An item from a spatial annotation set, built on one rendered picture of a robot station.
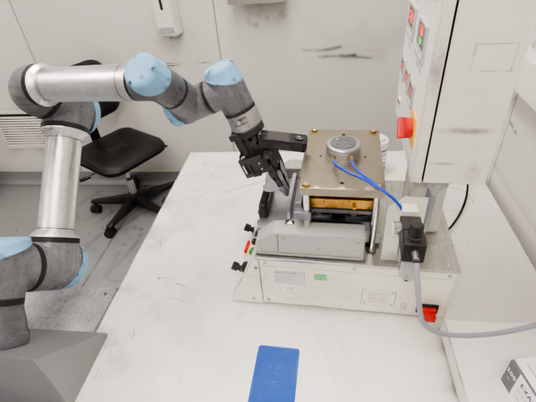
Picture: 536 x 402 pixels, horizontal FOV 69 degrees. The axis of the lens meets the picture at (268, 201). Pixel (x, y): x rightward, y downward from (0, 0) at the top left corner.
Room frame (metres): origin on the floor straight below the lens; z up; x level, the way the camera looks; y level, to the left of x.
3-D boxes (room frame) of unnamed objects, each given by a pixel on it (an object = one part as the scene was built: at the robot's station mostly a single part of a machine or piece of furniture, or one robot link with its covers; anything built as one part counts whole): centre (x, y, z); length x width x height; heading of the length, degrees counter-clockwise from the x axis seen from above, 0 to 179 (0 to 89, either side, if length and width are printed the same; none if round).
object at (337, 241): (0.67, -0.08, 0.96); 0.26 x 0.05 x 0.07; 77
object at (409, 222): (0.54, -0.26, 1.05); 0.15 x 0.05 x 0.15; 167
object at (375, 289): (0.77, -0.17, 0.84); 0.53 x 0.37 x 0.17; 77
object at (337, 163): (0.76, -0.21, 1.08); 0.31 x 0.24 x 0.13; 167
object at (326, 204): (0.78, -0.18, 1.07); 0.22 x 0.17 x 0.10; 167
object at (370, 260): (0.78, -0.22, 0.93); 0.46 x 0.35 x 0.01; 77
